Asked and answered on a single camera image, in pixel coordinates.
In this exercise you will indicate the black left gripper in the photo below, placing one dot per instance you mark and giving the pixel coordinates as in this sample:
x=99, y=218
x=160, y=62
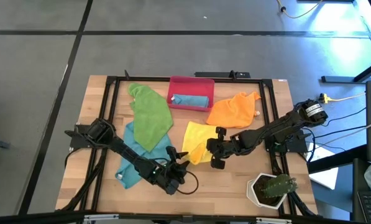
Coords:
x=162, y=174

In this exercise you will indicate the yellow microfiber towel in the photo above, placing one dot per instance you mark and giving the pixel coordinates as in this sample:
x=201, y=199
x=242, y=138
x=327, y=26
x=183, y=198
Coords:
x=197, y=140

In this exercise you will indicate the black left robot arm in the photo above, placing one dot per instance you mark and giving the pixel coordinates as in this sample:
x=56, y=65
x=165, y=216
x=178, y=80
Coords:
x=123, y=152

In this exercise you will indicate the red plastic basket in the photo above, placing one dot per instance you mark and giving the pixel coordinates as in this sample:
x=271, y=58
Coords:
x=189, y=84

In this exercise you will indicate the white paper sheet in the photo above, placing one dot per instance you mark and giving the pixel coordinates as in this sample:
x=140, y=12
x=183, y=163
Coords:
x=325, y=174

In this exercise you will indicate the blue microfiber towel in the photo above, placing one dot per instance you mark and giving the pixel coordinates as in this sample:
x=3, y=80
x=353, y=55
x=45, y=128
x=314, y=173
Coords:
x=191, y=101
x=129, y=174

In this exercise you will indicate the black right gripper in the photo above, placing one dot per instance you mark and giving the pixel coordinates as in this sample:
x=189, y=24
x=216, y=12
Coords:
x=233, y=144

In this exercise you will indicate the black desk leg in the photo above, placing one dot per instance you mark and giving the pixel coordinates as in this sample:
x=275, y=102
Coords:
x=337, y=79

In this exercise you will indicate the black aluminium table frame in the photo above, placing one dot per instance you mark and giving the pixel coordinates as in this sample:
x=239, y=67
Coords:
x=111, y=79

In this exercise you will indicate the yellow power plug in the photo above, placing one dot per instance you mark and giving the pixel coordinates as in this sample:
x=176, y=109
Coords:
x=324, y=98

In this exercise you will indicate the green microfiber towel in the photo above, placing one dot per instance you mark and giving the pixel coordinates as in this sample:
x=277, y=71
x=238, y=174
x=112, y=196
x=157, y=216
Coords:
x=151, y=118

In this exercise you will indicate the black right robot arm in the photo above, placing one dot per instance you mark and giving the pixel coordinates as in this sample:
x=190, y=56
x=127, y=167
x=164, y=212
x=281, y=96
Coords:
x=281, y=127

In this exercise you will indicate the silver frame bracket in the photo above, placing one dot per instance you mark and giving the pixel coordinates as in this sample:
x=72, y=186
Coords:
x=273, y=221
x=101, y=217

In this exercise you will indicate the green cactus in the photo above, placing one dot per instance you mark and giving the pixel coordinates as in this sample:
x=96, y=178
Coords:
x=278, y=186

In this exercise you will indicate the orange microfiber towel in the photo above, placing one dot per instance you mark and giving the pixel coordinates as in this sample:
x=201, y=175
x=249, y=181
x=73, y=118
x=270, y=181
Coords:
x=231, y=112

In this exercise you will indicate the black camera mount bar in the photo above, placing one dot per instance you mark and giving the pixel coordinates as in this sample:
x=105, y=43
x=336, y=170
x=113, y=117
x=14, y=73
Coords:
x=222, y=74

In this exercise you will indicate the white hexagonal plant pot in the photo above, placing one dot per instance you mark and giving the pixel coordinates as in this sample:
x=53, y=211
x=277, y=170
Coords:
x=253, y=199

